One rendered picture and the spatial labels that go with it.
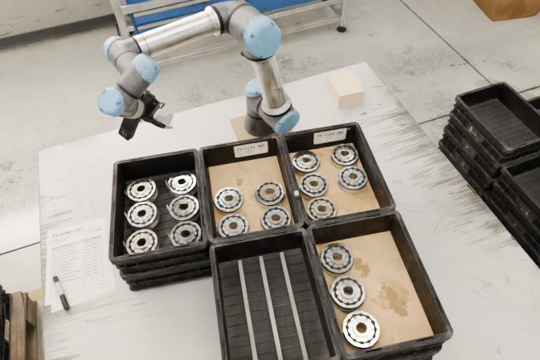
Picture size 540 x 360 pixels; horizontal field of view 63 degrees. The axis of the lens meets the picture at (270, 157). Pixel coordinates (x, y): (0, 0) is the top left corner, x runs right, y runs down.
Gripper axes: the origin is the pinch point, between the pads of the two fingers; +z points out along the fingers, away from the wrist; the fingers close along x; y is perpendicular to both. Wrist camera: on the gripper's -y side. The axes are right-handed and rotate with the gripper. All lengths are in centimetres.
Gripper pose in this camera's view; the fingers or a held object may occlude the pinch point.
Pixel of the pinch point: (156, 116)
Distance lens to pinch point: 160.7
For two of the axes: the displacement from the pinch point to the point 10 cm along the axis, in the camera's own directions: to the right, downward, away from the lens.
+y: 6.1, -7.8, -1.2
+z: 1.5, -0.3, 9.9
